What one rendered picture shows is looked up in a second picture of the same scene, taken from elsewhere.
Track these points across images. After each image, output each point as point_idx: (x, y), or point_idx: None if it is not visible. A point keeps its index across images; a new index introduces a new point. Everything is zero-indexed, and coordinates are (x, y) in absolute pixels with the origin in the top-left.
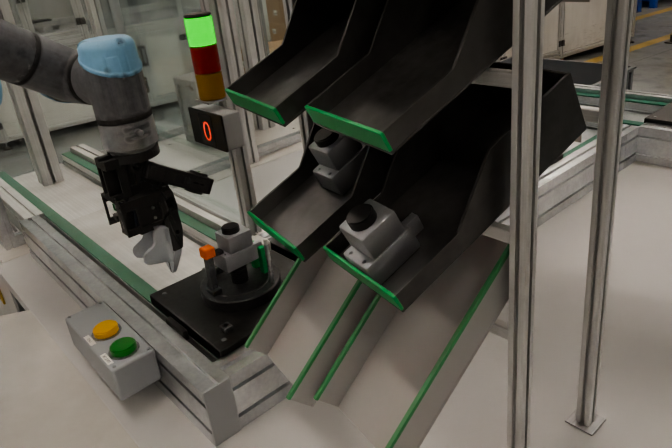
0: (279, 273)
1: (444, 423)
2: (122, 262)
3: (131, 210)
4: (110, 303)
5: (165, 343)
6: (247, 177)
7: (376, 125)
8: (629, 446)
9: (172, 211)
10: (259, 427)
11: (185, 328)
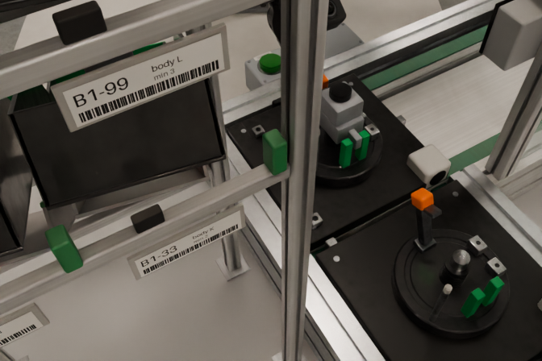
0: (334, 177)
1: (127, 346)
2: (485, 59)
3: None
4: (356, 48)
5: (268, 92)
6: (521, 116)
7: None
8: None
9: (269, 4)
10: (197, 188)
11: None
